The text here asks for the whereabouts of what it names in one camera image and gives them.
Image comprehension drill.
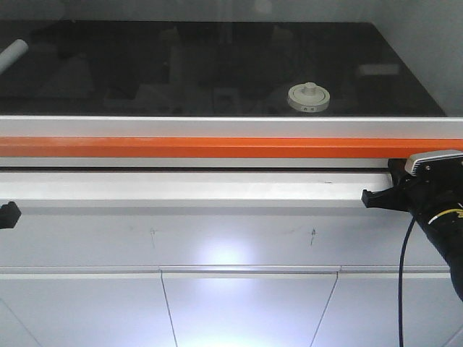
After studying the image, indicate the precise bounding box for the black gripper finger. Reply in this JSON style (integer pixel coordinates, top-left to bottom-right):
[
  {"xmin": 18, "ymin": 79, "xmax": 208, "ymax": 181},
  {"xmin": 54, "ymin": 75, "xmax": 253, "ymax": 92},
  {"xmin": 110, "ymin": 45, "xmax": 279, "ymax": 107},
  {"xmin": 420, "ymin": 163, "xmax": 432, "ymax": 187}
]
[{"xmin": 0, "ymin": 202, "xmax": 22, "ymax": 229}]

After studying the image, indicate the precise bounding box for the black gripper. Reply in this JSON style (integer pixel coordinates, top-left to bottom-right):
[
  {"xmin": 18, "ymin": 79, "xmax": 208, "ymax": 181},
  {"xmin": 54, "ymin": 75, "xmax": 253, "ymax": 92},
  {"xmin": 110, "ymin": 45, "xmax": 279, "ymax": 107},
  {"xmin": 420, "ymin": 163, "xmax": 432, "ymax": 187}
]
[{"xmin": 361, "ymin": 158, "xmax": 462, "ymax": 226}]

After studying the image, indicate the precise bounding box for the glass jar with white lid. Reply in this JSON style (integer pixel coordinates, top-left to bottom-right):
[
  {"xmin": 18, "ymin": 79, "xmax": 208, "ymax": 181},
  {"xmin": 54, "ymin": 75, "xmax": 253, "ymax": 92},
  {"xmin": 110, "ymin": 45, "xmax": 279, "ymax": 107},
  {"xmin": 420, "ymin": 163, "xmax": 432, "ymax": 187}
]
[{"xmin": 287, "ymin": 82, "xmax": 331, "ymax": 113}]

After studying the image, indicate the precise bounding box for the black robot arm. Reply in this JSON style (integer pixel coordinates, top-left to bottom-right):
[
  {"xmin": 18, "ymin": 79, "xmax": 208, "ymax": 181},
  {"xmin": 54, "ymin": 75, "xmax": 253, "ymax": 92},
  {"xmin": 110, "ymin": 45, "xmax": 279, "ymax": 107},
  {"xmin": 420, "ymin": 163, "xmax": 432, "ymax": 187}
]
[{"xmin": 362, "ymin": 159, "xmax": 462, "ymax": 297}]

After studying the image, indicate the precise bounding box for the white base cabinet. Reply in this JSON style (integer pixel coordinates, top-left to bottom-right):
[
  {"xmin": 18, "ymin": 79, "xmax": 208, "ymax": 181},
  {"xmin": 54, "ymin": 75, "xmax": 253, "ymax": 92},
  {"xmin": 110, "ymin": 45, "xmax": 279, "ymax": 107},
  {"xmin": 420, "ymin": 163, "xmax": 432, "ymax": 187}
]
[{"xmin": 0, "ymin": 171, "xmax": 463, "ymax": 347}]

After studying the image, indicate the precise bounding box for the white paper roll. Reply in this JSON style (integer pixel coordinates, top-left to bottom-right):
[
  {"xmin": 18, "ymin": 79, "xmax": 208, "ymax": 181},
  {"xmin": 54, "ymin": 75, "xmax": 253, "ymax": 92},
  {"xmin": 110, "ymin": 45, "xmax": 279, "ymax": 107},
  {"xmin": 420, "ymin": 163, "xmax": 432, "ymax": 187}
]
[{"xmin": 0, "ymin": 39, "xmax": 29, "ymax": 74}]

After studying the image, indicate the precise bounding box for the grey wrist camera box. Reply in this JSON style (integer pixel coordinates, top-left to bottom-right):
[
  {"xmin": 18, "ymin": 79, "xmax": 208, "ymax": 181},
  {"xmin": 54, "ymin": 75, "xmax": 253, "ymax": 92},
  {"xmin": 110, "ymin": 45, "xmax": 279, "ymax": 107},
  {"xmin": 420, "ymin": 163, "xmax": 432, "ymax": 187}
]
[{"xmin": 404, "ymin": 150, "xmax": 462, "ymax": 176}]

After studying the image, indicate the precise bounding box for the black camera cable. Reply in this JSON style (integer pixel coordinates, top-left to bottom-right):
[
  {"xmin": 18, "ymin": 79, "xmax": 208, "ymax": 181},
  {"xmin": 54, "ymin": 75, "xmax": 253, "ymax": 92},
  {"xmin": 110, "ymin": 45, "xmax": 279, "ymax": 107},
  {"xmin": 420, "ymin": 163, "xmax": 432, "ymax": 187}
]
[{"xmin": 397, "ymin": 215, "xmax": 417, "ymax": 347}]

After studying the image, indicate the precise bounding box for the orange sash handle bar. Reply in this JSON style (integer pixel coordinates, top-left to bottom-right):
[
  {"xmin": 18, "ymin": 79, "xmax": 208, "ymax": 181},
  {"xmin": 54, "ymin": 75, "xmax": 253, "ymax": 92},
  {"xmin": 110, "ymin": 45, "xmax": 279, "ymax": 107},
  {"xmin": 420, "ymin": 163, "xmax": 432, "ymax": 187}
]
[{"xmin": 1, "ymin": 137, "xmax": 462, "ymax": 158}]

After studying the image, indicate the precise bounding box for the white fume hood sash frame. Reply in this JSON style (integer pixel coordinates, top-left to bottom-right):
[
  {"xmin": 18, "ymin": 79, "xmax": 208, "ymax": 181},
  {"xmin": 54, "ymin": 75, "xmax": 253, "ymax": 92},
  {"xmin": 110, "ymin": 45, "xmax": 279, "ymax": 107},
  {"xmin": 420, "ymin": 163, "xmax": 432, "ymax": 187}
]
[{"xmin": 1, "ymin": 116, "xmax": 462, "ymax": 168}]

